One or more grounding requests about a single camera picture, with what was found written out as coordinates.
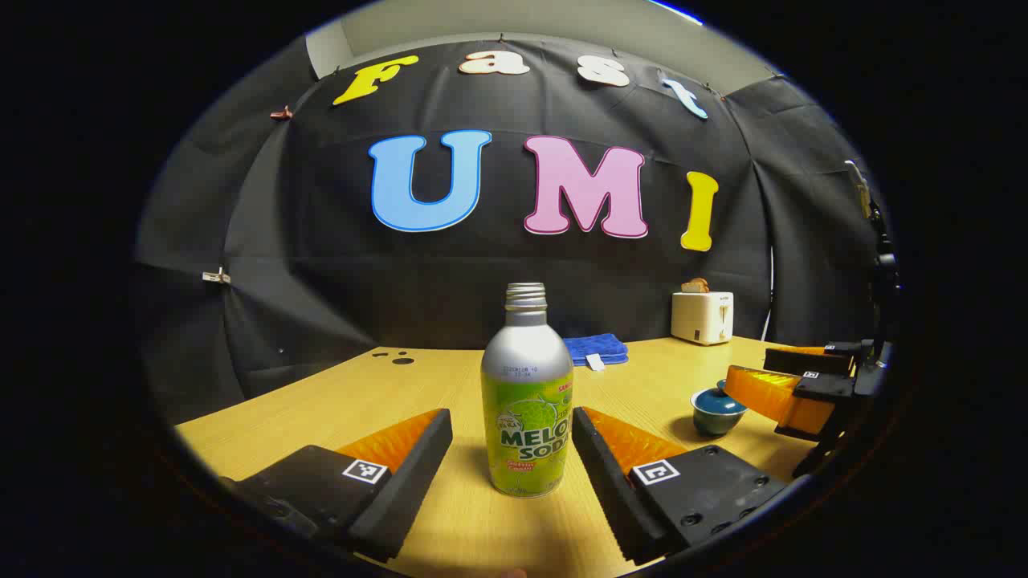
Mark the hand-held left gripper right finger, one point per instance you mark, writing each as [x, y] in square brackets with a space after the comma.
[614, 490]

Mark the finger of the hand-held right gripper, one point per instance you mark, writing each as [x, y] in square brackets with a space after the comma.
[803, 360]
[771, 397]

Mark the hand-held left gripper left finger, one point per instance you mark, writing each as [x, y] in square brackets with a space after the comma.
[405, 482]

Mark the green label aluminium water bottle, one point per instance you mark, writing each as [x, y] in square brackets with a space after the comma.
[526, 377]

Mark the white toaster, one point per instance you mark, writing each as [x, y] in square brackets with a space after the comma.
[700, 319]

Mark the bread slice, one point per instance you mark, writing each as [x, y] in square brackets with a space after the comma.
[695, 286]

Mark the blue towel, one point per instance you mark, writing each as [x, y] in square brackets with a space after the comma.
[596, 348]

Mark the black backdrop cloth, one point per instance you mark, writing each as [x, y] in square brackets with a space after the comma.
[321, 297]

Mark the white clip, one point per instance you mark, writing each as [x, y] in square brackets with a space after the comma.
[215, 277]

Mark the copper clip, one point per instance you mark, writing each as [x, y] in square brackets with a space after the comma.
[281, 113]

